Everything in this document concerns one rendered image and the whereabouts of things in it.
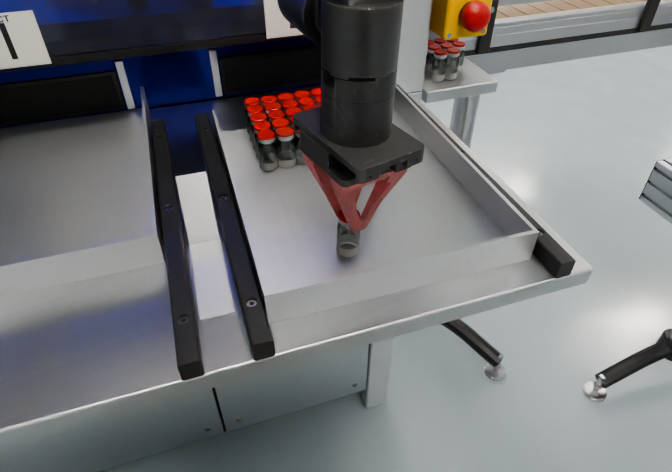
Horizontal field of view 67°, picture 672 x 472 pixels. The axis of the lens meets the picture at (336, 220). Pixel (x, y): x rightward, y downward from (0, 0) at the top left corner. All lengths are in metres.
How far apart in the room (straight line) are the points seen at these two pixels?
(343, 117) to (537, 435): 1.19
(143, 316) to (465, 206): 0.34
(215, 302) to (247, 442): 0.94
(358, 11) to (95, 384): 0.33
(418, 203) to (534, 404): 1.02
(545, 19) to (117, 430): 1.15
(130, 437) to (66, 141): 0.70
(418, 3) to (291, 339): 0.50
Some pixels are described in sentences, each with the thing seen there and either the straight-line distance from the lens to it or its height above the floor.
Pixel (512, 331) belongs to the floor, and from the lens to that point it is 1.64.
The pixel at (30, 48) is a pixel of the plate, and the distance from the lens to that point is 0.70.
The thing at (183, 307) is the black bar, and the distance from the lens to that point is 0.44.
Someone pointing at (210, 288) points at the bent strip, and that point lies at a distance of 0.48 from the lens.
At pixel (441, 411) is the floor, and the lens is 1.44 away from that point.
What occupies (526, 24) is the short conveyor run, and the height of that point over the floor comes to 0.92.
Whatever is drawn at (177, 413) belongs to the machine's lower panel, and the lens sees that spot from 1.20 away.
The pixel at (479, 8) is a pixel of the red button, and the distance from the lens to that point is 0.77.
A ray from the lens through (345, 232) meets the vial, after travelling 0.46.
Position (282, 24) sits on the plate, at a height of 1.01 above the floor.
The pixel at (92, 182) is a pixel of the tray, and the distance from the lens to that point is 0.66.
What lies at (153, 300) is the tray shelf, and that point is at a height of 0.88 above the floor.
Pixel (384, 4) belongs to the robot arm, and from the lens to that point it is 0.36.
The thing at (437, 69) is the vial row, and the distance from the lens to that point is 0.85.
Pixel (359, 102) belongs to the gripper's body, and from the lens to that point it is 0.37.
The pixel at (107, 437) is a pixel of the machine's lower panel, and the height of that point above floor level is 0.21.
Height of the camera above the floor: 1.22
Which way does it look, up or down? 39 degrees down
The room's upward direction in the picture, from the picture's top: straight up
